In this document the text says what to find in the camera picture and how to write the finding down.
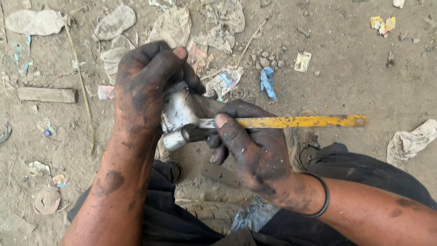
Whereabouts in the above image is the worn rubber tyre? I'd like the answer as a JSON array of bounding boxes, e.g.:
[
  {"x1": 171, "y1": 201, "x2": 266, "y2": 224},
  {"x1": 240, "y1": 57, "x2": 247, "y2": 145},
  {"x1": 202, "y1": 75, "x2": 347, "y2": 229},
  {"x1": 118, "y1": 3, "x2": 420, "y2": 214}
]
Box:
[{"x1": 175, "y1": 200, "x2": 241, "y2": 236}]

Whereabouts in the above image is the small blue rag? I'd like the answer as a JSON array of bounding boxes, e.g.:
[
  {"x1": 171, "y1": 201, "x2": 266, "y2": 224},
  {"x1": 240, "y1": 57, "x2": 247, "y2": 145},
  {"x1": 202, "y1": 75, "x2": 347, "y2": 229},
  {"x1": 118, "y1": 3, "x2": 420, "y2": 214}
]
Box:
[{"x1": 260, "y1": 67, "x2": 278, "y2": 102}]

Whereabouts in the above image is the printed crumpled wrapper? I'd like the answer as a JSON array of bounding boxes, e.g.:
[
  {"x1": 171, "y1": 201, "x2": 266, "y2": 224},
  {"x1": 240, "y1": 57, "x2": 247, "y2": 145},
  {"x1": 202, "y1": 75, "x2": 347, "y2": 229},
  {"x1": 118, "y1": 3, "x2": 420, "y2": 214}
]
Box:
[{"x1": 205, "y1": 66, "x2": 245, "y2": 100}]

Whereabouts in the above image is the brown cardboard piece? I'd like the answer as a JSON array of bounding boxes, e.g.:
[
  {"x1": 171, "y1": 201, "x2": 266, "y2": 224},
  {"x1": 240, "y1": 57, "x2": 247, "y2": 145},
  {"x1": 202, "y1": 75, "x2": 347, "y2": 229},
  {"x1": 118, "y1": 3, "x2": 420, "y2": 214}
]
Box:
[{"x1": 201, "y1": 161, "x2": 241, "y2": 188}]

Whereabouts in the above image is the dirty blue cloth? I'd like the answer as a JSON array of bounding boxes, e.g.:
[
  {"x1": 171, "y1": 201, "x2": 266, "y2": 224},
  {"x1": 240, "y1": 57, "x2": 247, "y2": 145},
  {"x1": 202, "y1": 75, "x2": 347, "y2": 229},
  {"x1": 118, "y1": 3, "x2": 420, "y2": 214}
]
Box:
[{"x1": 228, "y1": 194, "x2": 281, "y2": 234}]

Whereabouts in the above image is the crumpled white cloth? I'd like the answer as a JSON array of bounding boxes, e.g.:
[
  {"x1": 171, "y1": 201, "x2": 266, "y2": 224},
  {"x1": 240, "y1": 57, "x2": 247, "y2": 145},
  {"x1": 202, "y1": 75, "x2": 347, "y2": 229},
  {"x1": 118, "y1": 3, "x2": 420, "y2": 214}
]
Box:
[{"x1": 386, "y1": 118, "x2": 437, "y2": 169}]

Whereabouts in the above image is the flat grey dusty rag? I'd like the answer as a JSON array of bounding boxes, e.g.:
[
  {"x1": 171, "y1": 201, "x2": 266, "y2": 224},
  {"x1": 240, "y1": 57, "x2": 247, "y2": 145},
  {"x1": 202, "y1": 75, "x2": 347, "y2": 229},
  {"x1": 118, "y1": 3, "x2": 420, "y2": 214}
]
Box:
[{"x1": 5, "y1": 9, "x2": 67, "y2": 37}]

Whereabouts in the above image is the thin dry twig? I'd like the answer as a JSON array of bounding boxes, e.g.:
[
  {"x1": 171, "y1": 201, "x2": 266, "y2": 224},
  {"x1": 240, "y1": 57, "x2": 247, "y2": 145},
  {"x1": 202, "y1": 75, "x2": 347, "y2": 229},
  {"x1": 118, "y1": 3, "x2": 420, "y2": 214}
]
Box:
[{"x1": 200, "y1": 17, "x2": 271, "y2": 81}]

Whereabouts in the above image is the heap of small stones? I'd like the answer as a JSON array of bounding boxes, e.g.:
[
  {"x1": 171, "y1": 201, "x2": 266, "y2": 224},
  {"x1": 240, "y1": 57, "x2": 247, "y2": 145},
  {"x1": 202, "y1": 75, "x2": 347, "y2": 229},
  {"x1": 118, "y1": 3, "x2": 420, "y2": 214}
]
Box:
[{"x1": 250, "y1": 44, "x2": 287, "y2": 71}]

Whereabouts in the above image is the folded grey dusty rag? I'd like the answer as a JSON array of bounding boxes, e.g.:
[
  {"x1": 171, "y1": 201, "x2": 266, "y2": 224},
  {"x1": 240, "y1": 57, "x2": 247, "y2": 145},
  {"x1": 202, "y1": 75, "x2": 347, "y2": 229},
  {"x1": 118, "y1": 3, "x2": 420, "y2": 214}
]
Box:
[{"x1": 92, "y1": 3, "x2": 137, "y2": 42}]

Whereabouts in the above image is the yellow handled screwdriver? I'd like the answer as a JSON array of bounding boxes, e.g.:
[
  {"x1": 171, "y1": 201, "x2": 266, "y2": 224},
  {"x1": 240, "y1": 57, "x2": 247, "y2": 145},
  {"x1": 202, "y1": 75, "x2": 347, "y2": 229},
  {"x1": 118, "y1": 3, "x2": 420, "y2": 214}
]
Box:
[{"x1": 198, "y1": 114, "x2": 369, "y2": 130}]

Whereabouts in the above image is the round dusty disc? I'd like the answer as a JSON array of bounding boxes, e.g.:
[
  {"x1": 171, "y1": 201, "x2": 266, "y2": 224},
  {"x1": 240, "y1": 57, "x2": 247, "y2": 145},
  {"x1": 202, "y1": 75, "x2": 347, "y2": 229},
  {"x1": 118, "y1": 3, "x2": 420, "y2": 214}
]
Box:
[{"x1": 33, "y1": 186, "x2": 62, "y2": 215}]

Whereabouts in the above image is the person's left hand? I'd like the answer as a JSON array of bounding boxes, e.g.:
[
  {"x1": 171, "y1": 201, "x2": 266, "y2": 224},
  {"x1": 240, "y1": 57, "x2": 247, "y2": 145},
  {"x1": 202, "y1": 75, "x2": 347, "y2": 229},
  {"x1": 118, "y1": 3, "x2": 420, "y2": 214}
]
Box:
[{"x1": 114, "y1": 41, "x2": 206, "y2": 138}]

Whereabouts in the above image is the dusty brown shoe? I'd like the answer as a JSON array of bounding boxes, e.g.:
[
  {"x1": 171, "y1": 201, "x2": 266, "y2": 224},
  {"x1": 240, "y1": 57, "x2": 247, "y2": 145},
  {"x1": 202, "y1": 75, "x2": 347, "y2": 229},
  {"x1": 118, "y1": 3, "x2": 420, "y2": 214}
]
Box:
[{"x1": 288, "y1": 110, "x2": 322, "y2": 173}]

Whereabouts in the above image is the pink paper scrap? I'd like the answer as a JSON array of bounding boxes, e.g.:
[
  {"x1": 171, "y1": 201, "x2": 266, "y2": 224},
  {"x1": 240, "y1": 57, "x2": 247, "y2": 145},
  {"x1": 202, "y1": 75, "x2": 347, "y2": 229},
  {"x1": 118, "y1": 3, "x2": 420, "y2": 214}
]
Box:
[{"x1": 97, "y1": 85, "x2": 115, "y2": 100}]

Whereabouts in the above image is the person's right hand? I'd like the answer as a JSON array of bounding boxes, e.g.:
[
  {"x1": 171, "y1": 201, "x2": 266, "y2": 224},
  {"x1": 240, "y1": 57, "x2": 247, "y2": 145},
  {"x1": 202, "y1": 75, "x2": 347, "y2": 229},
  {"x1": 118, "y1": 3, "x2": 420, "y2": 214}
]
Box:
[{"x1": 206, "y1": 99, "x2": 302, "y2": 206}]

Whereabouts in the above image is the long thin stalk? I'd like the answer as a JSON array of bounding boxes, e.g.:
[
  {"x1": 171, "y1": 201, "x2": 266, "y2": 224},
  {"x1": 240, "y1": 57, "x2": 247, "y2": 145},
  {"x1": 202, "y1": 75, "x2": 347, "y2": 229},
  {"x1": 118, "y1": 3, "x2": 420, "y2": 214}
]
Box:
[{"x1": 62, "y1": 15, "x2": 96, "y2": 156}]

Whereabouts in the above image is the small pale card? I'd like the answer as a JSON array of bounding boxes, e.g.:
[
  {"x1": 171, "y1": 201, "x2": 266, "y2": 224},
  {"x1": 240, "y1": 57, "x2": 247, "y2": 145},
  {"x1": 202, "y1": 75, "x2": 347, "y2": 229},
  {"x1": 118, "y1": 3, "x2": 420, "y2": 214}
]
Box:
[{"x1": 294, "y1": 51, "x2": 312, "y2": 73}]

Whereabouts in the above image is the black wrist bangle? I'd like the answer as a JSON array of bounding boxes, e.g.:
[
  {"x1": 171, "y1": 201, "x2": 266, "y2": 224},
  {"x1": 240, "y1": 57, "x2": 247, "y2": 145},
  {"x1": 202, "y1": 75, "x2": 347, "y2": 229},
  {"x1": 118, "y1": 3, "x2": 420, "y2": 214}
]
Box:
[{"x1": 298, "y1": 172, "x2": 331, "y2": 219}]

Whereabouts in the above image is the silver metal cylinder part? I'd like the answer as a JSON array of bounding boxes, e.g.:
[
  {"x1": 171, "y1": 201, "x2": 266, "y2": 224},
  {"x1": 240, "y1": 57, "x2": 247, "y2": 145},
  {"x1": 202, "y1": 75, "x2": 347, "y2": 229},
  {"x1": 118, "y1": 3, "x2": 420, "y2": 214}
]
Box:
[{"x1": 160, "y1": 81, "x2": 226, "y2": 153}]

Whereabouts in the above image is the crumpled beige dusty rag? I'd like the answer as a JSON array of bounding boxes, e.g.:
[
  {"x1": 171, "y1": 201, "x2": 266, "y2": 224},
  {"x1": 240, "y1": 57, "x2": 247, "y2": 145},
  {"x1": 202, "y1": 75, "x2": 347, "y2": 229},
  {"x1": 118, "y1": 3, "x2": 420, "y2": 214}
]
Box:
[{"x1": 147, "y1": 7, "x2": 192, "y2": 49}]

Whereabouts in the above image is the large torn dusty rag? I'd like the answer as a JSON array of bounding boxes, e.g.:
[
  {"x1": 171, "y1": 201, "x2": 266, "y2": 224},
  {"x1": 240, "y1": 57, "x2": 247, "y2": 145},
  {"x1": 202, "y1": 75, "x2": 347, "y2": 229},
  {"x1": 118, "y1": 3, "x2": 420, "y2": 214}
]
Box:
[{"x1": 191, "y1": 0, "x2": 246, "y2": 54}]

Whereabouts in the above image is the small colourful wrapper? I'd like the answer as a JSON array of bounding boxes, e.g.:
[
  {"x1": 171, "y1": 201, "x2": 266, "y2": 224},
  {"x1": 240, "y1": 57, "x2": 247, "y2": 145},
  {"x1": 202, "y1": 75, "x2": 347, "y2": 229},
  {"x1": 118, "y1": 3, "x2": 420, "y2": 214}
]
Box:
[{"x1": 51, "y1": 174, "x2": 67, "y2": 188}]

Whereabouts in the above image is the ribbed grey dusty rag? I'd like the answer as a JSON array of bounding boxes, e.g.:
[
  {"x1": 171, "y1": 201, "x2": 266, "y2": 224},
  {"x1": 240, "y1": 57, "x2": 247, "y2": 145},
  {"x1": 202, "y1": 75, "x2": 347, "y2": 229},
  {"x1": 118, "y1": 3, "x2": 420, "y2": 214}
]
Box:
[{"x1": 100, "y1": 34, "x2": 138, "y2": 85}]

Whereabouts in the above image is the wooden block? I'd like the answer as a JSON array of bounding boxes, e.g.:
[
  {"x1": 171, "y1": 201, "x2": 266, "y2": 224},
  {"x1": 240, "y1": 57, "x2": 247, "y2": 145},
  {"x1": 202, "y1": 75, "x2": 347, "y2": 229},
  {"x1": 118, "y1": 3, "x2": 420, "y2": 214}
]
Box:
[{"x1": 18, "y1": 87, "x2": 79, "y2": 104}]

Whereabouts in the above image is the yellow crumpled wrapper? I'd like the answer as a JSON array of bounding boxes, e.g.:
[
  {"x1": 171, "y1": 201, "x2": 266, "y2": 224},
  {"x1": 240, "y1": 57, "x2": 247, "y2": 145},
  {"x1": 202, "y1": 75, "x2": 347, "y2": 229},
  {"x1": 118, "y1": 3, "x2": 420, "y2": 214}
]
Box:
[{"x1": 370, "y1": 16, "x2": 397, "y2": 38}]

